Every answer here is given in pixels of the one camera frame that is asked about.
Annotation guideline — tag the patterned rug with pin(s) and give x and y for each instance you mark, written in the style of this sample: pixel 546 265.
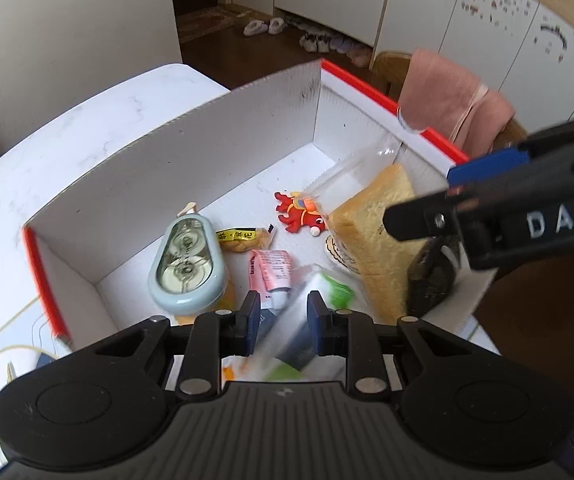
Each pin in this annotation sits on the patterned rug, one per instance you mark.
pixel 207 22

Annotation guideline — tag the bagged sliced bread loaf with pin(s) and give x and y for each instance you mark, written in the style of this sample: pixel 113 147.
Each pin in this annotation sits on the bagged sliced bread loaf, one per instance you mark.
pixel 372 230

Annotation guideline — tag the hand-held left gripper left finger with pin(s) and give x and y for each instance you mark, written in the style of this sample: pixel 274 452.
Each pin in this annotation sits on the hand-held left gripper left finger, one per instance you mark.
pixel 252 325

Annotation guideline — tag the red dragon toy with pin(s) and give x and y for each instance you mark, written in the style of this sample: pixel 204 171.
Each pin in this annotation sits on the red dragon toy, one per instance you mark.
pixel 299 212

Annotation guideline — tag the white placemat gold lines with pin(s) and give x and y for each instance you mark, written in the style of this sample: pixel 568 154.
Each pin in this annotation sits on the white placemat gold lines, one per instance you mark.
pixel 2 340

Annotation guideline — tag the pale blue oval case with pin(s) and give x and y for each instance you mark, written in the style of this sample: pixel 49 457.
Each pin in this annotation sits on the pale blue oval case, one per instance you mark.
pixel 182 260

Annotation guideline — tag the pink towel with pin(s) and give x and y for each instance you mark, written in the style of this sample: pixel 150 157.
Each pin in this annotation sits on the pink towel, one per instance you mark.
pixel 442 95

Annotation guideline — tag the pink tube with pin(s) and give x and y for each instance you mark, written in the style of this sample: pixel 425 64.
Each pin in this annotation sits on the pink tube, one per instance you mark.
pixel 269 272

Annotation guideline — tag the pale slipper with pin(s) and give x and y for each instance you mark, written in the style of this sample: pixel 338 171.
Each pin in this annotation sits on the pale slipper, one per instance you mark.
pixel 277 25
pixel 254 28

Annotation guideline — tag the pink shoe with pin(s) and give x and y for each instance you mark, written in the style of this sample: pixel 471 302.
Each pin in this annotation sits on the pink shoe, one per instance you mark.
pixel 361 56

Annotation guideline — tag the white cabinet with stickers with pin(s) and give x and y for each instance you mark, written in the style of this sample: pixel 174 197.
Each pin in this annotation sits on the white cabinet with stickers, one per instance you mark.
pixel 492 35

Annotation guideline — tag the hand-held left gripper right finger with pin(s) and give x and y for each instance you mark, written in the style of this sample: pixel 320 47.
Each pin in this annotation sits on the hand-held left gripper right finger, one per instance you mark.
pixel 317 327

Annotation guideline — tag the white green tissue pack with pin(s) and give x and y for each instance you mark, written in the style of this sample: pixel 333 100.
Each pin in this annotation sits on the white green tissue pack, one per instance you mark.
pixel 287 330

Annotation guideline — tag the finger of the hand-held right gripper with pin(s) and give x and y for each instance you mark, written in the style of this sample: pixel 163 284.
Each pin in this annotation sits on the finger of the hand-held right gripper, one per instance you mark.
pixel 487 167
pixel 417 215

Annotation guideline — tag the lilac shoe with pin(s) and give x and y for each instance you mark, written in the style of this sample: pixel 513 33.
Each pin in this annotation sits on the lilac shoe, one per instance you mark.
pixel 342 46

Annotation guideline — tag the yellow snack packet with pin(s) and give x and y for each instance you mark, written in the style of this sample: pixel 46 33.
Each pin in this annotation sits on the yellow snack packet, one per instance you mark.
pixel 239 240

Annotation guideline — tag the white sneaker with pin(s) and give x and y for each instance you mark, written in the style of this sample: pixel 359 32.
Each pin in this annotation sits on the white sneaker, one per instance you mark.
pixel 308 42
pixel 323 44

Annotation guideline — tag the white cardboard box red rim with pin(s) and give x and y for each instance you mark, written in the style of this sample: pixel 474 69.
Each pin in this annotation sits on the white cardboard box red rim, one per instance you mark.
pixel 192 160

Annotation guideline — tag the wooden chair with towel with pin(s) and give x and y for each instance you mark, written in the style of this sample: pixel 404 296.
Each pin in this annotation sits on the wooden chair with towel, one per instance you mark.
pixel 387 67

